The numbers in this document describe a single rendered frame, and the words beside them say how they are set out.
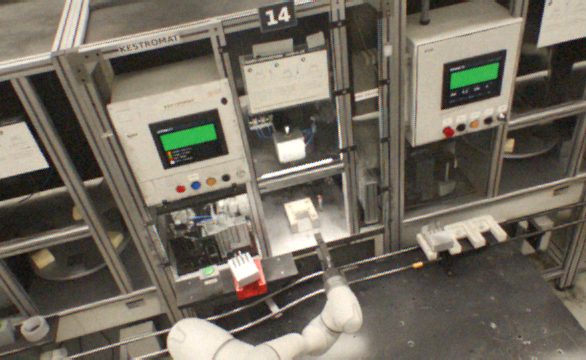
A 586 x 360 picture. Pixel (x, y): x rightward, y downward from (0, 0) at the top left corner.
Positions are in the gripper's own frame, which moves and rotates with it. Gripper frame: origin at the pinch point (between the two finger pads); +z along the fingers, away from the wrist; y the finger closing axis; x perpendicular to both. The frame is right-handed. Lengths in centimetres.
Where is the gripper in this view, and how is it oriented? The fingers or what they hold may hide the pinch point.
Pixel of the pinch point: (319, 245)
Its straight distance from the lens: 214.2
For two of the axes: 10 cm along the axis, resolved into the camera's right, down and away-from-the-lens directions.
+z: -2.3, -6.0, 7.7
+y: -1.3, -7.6, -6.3
